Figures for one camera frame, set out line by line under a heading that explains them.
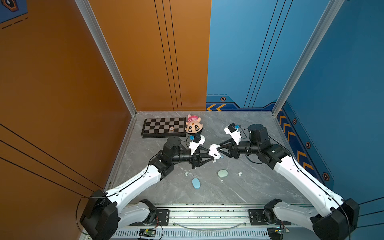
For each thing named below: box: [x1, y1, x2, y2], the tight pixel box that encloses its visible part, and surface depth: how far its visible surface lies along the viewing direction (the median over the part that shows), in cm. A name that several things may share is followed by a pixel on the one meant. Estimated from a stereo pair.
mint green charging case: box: [217, 169, 228, 177], surface depth 89 cm
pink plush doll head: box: [185, 114, 204, 134], surface depth 104 cm
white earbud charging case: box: [208, 144, 222, 159], surface depth 68 cm
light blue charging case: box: [191, 177, 201, 189], surface depth 84 cm
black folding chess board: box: [141, 117, 187, 139], surface depth 108 cm
